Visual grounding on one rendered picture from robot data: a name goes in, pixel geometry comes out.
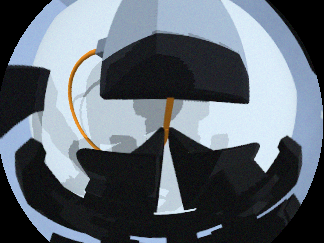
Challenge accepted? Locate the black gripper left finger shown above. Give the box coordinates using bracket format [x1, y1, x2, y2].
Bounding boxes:
[76, 127, 165, 213]

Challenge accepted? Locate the orange cable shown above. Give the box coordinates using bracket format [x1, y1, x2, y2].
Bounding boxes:
[68, 49, 174, 150]

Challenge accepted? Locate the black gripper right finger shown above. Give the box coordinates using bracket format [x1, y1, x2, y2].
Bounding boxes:
[168, 127, 260, 210]

